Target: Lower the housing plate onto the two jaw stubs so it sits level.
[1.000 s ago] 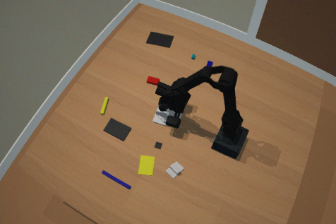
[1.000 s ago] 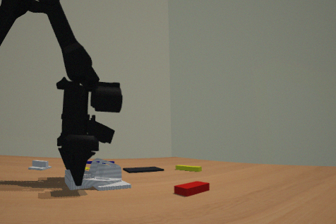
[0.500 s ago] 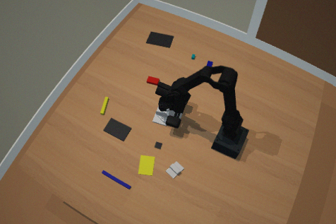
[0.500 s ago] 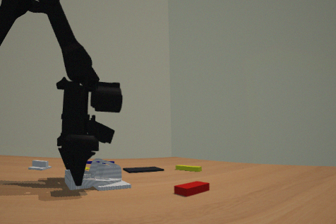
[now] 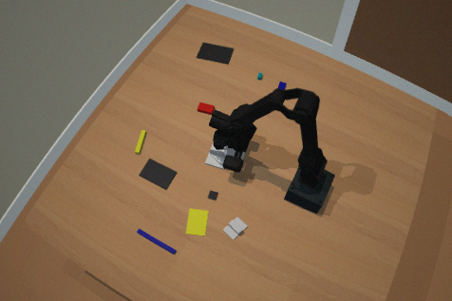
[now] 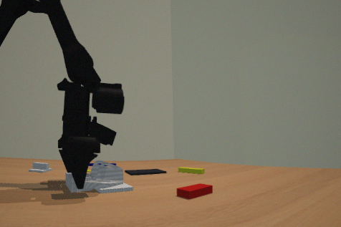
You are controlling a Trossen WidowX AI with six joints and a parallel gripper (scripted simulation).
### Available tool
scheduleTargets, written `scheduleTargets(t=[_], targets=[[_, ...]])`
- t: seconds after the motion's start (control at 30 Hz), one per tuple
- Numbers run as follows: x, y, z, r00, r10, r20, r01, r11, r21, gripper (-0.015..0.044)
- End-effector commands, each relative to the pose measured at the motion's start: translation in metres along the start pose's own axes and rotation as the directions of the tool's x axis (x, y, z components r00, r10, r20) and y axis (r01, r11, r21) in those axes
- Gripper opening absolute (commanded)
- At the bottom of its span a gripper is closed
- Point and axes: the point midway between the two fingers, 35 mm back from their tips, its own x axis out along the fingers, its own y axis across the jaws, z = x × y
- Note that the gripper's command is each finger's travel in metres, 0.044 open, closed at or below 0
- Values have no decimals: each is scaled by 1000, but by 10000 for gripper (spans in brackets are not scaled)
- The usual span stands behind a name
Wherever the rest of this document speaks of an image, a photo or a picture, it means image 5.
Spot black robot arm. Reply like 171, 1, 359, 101
209, 88, 327, 189

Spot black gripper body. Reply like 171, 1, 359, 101
223, 136, 251, 173

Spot yellow-green flat bar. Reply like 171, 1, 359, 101
135, 130, 146, 154

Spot red rectangular block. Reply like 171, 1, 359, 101
197, 102, 215, 115

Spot small black square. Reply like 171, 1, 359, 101
207, 190, 218, 200

